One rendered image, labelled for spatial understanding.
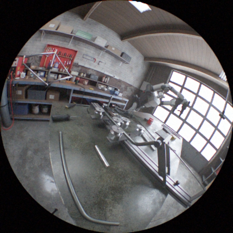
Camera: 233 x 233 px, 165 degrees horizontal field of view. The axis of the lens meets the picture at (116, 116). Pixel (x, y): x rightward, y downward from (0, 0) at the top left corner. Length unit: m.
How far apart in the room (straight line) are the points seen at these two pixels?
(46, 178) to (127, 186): 1.05
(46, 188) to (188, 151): 3.82
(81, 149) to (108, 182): 0.15
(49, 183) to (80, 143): 0.94
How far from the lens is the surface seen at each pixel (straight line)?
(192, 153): 3.60
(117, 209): 0.27
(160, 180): 0.37
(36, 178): 1.26
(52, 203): 1.16
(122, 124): 0.43
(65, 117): 0.43
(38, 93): 1.74
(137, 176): 0.33
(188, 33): 2.13
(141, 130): 0.44
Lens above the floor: 1.13
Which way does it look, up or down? 22 degrees down
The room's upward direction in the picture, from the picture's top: 24 degrees clockwise
